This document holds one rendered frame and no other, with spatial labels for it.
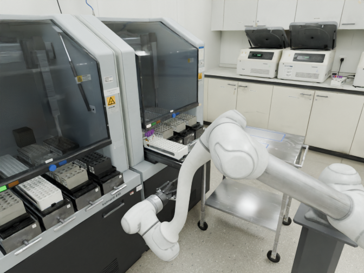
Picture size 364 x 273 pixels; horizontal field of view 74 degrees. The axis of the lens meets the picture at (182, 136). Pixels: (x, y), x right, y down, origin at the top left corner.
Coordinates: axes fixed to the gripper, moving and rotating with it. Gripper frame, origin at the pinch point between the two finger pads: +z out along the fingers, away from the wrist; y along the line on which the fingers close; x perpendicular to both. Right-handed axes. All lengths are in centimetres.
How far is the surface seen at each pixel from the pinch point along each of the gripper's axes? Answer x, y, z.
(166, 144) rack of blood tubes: -12.0, 23.0, 14.4
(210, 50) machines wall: -46, 146, 275
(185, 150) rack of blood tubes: -10.7, 9.2, 16.7
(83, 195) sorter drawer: -6, 27, -43
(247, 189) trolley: 47, -11, 78
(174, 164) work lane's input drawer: -3.9, 11.1, 7.9
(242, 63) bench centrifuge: -33, 76, 245
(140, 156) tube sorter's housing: -4.3, 35.7, 3.3
